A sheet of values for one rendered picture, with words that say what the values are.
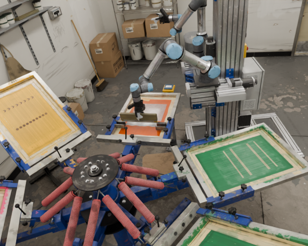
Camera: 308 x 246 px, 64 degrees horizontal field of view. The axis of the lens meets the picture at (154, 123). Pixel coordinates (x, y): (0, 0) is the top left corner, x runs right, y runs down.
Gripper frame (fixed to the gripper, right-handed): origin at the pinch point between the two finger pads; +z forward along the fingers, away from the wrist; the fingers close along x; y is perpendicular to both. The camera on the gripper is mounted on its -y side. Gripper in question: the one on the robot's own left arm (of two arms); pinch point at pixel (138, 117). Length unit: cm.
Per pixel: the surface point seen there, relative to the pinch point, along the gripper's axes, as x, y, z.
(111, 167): -79, 10, -22
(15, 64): 82, -195, -19
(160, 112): 28.9, 12.5, 13.7
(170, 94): 57, 18, 11
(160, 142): -25.6, 26.2, 5.5
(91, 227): -113, 7, -9
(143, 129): 0.4, 2.8, 13.7
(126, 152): -39.8, 0.1, 5.1
